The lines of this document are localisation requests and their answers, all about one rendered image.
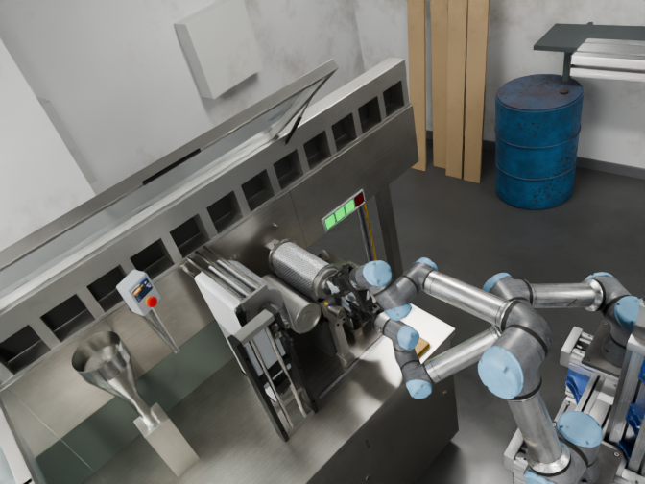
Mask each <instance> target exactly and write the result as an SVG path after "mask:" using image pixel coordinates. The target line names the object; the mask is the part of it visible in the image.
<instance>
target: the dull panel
mask: <svg viewBox="0 0 645 484"><path fill-rule="evenodd" d="M234 356H235V355H234V353H233V351H232V349H231V347H230V346H229V344H228V342H227V339H226V337H225V335H224V334H223V332H222V331H221V329H220V327H219V325H218V323H217V321H216V319H215V320H213V321H212V322H211V323H209V324H208V325H207V326H206V327H204V328H203V329H201V330H200V331H199V332H197V333H196V334H195V335H194V336H192V337H191V338H190V339H188V340H187V341H186V342H185V343H183V344H182V345H181V346H179V352H178V353H174V352H171V353H170V354H169V355H167V356H166V357H165V358H164V359H162V360H161V361H160V362H158V363H157V364H156V365H154V366H153V367H152V368H151V369H150V370H149V371H148V372H146V373H145V374H144V375H142V376H141V377H140V378H138V379H137V380H136V381H135V382H136V387H137V392H138V393H139V394H140V396H141V397H142V398H143V399H144V400H145V401H146V402H147V404H148V405H149V406H150V407H152V406H153V405H154V404H155V403H157V404H158V405H159V406H160V407H161V408H162V410H163V411H164V412H165V413H167V412H168V411H170V410H171V409H172V408H173V407H174V406H176V405H177V404H178V403H179V402H180V401H182V400H183V399H184V398H185V397H187V396H188V395H189V394H190V393H192V392H193V391H194V390H195V389H196V388H198V387H199V386H200V385H201V384H202V383H204V382H205V381H206V380H207V379H208V378H210V377H211V376H212V375H213V374H215V373H216V372H217V371H218V370H220V369H221V368H222V367H223V366H224V365H226V363H227V362H228V361H229V360H231V359H232V358H233V357H234ZM138 417H139V416H138V415H137V413H136V412H135V411H134V410H133V408H132V407H131V406H130V405H129V403H128V402H127V401H126V400H125V399H121V398H119V397H116V396H115V397H114V398H113V399H111V400H110V401H108V402H107V403H106V404H104V405H103V406H102V407H101V408H99V409H98V410H97V411H95V412H94V413H93V414H92V415H90V416H89V417H88V418H86V419H85V420H84V421H82V422H81V423H80V424H78V425H77V426H76V427H74V428H73V429H72V430H71V431H69V432H68V433H67V434H65V435H64V436H63V437H61V438H60V439H61V440H62V441H63V442H64V443H66V444H67V445H68V446H69V447H70V448H71V449H72V450H73V451H74V452H75V453H76V454H77V455H78V456H79V457H80V458H81V459H82V460H84V461H85V463H86V464H87V465H88V466H89V467H90V468H91V469H92V470H94V471H95V472H96V471H98V470H99V469H100V468H101V467H102V466H103V465H104V464H105V463H106V462H107V461H109V460H110V459H111V458H112V457H114V456H115V455H116V454H117V453H118V452H120V451H121V450H122V449H123V448H125V447H126V446H127V445H128V444H129V443H131V442H132V441H133V440H134V439H135V438H137V437H138V436H139V435H140V434H142V433H141V432H140V430H139V429H138V428H137V426H136V425H135V423H134V422H133V421H134V420H136V419H137V418H138Z"/></svg>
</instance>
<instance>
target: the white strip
mask: <svg viewBox="0 0 645 484"><path fill-rule="evenodd" d="M181 269H182V270H183V271H184V272H185V273H186V274H188V275H189V276H190V277H191V278H193V279H194V280H195V281H196V282H197V284H198V286H199V288H200V290H201V292H202V294H203V297H204V298H205V300H206V302H207V304H208V306H209V308H210V310H211V312H212V314H213V315H214V317H215V319H216V321H217V323H218V325H219V327H220V329H221V331H222V332H223V334H224V335H225V337H226V339H227V338H228V337H229V335H231V334H232V335H233V334H234V333H236V332H237V331H238V330H239V329H241V328H242V327H241V325H240V323H239V321H238V319H237V317H236V315H235V313H236V314H239V313H240V312H241V308H240V307H238V305H239V304H238V303H237V302H235V301H234V300H233V299H232V298H230V297H229V296H228V295H227V294H225V293H224V292H223V291H222V290H220V289H219V288H218V287H216V286H215V285H214V284H213V283H211V282H210V281H209V280H208V279H206V278H205V277H203V276H202V275H201V274H196V273H195V272H194V271H193V270H191V269H190V268H189V267H187V266H186V265H183V266H182V268H181ZM234 312H235V313H234ZM227 342H228V344H229V346H230V347H231V349H232V351H233V353H234V355H235V357H236V359H237V361H238V363H239V364H240V362H239V360H238V358H237V356H236V354H235V352H234V350H233V348H232V346H231V345H230V343H229V341H228V339H227ZM240 366H241V368H242V370H243V371H242V373H243V374H244V375H245V376H247V375H246V373H245V371H244V369H243V367H242V365H241V364H240ZM265 391H266V393H267V395H268V397H269V398H270V399H271V400H272V401H273V402H276V398H275V395H274V393H273V391H272V389H271V387H268V388H267V389H266V390H265Z"/></svg>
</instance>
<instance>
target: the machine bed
mask: <svg viewBox="0 0 645 484"><path fill-rule="evenodd" d="M411 306H412V307H413V308H415V310H414V311H413V312H412V313H411V314H410V315H409V316H408V317H407V318H406V319H404V320H403V321H402V322H404V323H405V324H407V325H409V326H411V327H413V328H414V329H415V330H417V331H418V333H419V336H420V337H421V338H423V339H424V340H426V341H428V342H429V344H431V345H432V347H431V348H430V349H429V350H428V351H427V352H426V353H425V354H424V355H423V357H422V358H421V359H420V363H421V364H422V363H424V362H426V361H428V360H430V359H432V358H433V357H435V356H436V355H437V354H438V353H439V352H440V351H441V350H442V349H443V348H444V347H445V346H446V345H447V344H448V343H449V342H450V340H451V339H452V338H453V337H454V336H455V335H456V330H455V328H454V327H451V326H450V325H448V324H446V323H444V322H443V321H441V320H439V319H437V318H435V317H434V316H432V315H430V314H428V313H427V312H425V311H423V310H421V309H420V308H418V307H416V306H414V305H412V304H411ZM351 321H352V322H354V323H355V324H357V325H358V326H360V327H361V328H362V331H363V334H362V335H361V336H360V337H359V338H357V339H356V340H354V339H353V338H351V337H350V336H348V335H347V334H346V333H345V336H346V340H347V344H348V347H349V348H350V349H351V350H352V351H354V352H355V353H356V355H354V356H353V357H352V358H351V359H350V360H349V361H348V362H347V363H346V362H345V361H344V360H343V359H342V358H340V357H339V356H338V355H337V354H335V355H334V356H333V357H331V356H329V355H328V354H327V353H325V352H324V351H322V350H321V349H320V348H318V347H317V346H316V345H314V344H313V343H312V342H310V341H309V340H308V339H306V338H305V337H304V336H302V335H301V334H300V333H297V332H295V331H294V330H292V329H291V328H286V330H287V333H288V335H289V336H290V337H291V338H293V342H294V343H295V345H294V346H293V347H294V350H295V352H296V355H297V357H298V360H299V364H300V366H301V368H302V370H303V373H304V375H305V377H306V380H307V382H308V385H309V387H310V390H311V392H312V395H313V397H314V400H315V402H316V404H317V406H318V409H319V411H318V412H317V413H316V414H315V413H314V414H313V415H312V416H311V417H310V418H309V419H308V420H307V421H306V422H305V423H304V424H303V425H302V426H301V427H300V428H299V429H298V430H297V431H296V432H294V433H293V434H292V435H291V436H290V437H289V438H290V439H289V440H288V441H287V442H285V441H284V440H283V439H282V438H281V437H280V436H279V435H278V434H277V433H276V431H275V428H274V426H273V424H272V422H271V421H270V419H269V417H268V415H267V413H266V411H265V409H264V407H263V405H262V403H261V402H260V400H259V398H258V396H257V395H256V393H255V391H254V389H253V387H252V385H251V383H250V381H249V379H248V378H247V377H246V376H245V375H244V374H243V373H242V371H243V370H242V368H241V366H240V364H239V363H238V361H237V359H236V357H235V356H234V357H233V358H232V359H231V360H229V361H228V362H227V363H226V365H224V366H223V367H222V368H221V369H220V370H218V371H217V372H216V373H215V374H213V375H212V376H211V377H210V378H208V379H207V380H206V381H205V382H204V383H202V384H201V385H200V386H199V387H198V388H196V389H195V390H194V391H193V392H192V393H190V394H189V395H188V396H187V397H185V398H184V399H183V400H182V401H180V402H179V403H178V404H177V405H176V406H174V407H173V408H172V409H171V410H170V411H168V412H167V413H166V415H167V416H168V417H169V418H170V420H171V421H172V422H173V424H174V425H175V426H176V428H177V429H178V430H179V432H180V433H181V435H182V436H183V437H184V439H185V440H186V441H187V443H188V444H189V445H190V447H191V448H192V449H193V450H194V451H195V452H196V454H197V455H198V456H199V458H200V459H199V460H198V461H197V462H196V463H195V464H193V465H192V466H191V467H190V468H189V469H188V470H187V471H186V472H184V473H183V474H182V475H181V476H180V477H178V476H177V475H176V474H175V473H174V472H173V471H172V469H171V468H170V467H169V466H168V465H167V464H166V462H165V461H164V460H163V459H162V458H161V456H160V455H159V454H158V453H157V452H156V451H155V449H154V448H153V447H152V446H151V445H150V443H149V442H148V441H147V440H146V439H145V437H144V436H143V435H142V434H140V435H139V436H138V437H137V438H135V439H134V440H133V441H132V442H131V443H129V444H128V445H127V446H126V447H125V448H123V449H122V450H121V451H120V452H118V453H117V454H116V455H115V456H114V457H112V458H111V459H110V460H109V461H107V462H106V463H105V464H104V465H103V466H102V467H101V468H100V469H99V470H98V471H96V474H97V475H98V477H99V479H100V480H101V482H102V484H314V483H315V482H316V480H317V479H318V478H319V477H320V476H321V475H322V474H323V473H324V472H325V471H326V470H327V469H328V468H329V467H330V466H331V465H332V464H333V463H334V462H335V461H336V460H337V459H338V457H339V456H340V455H341V454H342V453H343V452H344V451H345V450H346V449H347V448H348V447H349V446H350V445H351V444H352V443H353V442H354V441H355V440H356V439H357V438H358V437H359V436H360V435H361V433H362V432H363V431H364V430H365V429H366V428H367V427H368V426H369V425H370V424H371V423H372V422H373V421H374V420H375V419H376V418H377V417H378V416H379V415H380V414H381V413H382V412H383V410H384V409H385V408H386V407H387V406H388V405H389V404H390V403H391V402H392V401H393V400H394V399H395V398H396V397H397V396H398V395H399V394H400V393H401V392H402V391H403V390H404V389H405V388H406V383H405V380H404V378H403V375H402V372H401V371H400V369H399V366H398V365H397V364H396V361H395V359H394V348H393V344H392V340H391V339H389V338H388V337H386V338H385V339H384V340H382V341H381V342H380V343H379V344H378V345H377V346H376V347H375V348H374V349H373V350H372V351H371V352H370V353H369V354H368V355H367V356H366V357H365V358H364V359H363V360H362V361H360V362H359V363H358V364H357V365H356V366H355V367H354V368H353V369H352V370H351V371H350V372H349V373H348V374H347V375H346V376H345V377H344V378H343V379H342V380H341V381H340V382H338V383H337V384H336V385H335V386H334V387H333V388H332V389H331V390H330V391H329V392H328V393H327V394H326V395H325V396H324V397H323V398H322V399H319V398H317V395H318V394H319V393H320V392H321V391H322V390H323V389H324V388H326V387H327V386H328V385H329V384H330V383H331V382H332V381H333V380H334V379H335V378H336V377H337V376H338V375H339V374H340V373H341V372H342V371H343V370H345V369H346V368H347V367H348V366H349V365H350V364H351V363H352V362H353V361H354V360H355V359H356V358H357V357H358V356H359V355H360V354H361V353H362V352H364V351H365V350H366V349H367V348H368V347H369V346H370V345H371V344H372V343H373V342H374V341H375V340H376V339H377V338H378V337H379V336H380V335H382V333H380V332H377V330H376V329H374V330H372V331H370V332H368V333H366V332H365V331H364V330H363V328H364V326H365V324H366V322H364V323H363V324H362V325H360V324H359V323H357V322H356V321H354V320H352V319H351Z"/></svg>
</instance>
